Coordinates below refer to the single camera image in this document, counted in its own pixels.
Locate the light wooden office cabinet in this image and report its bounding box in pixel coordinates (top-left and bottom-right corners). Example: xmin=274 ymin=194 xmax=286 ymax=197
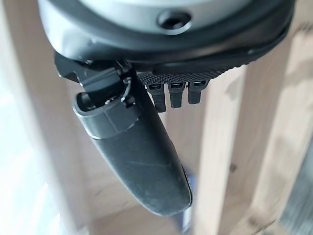
xmin=0 ymin=0 xmax=313 ymax=235

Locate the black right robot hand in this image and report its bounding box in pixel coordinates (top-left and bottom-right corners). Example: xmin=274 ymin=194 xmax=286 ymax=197
xmin=37 ymin=0 xmax=295 ymax=217

